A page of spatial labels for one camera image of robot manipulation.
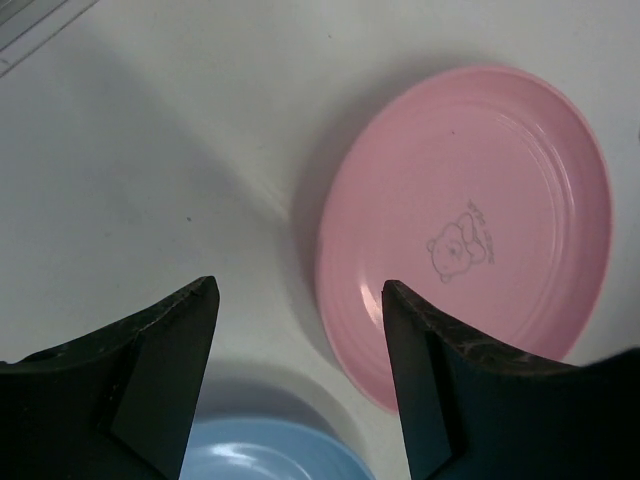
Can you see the blue plastic plate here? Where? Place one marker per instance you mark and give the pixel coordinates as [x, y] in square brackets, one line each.
[263, 448]

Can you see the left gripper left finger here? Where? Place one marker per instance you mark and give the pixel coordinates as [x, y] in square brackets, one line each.
[117, 403]

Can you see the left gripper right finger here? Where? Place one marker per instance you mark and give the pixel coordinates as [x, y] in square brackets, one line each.
[473, 407]

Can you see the pink plastic plate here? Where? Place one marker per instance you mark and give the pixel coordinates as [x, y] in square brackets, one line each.
[485, 191]

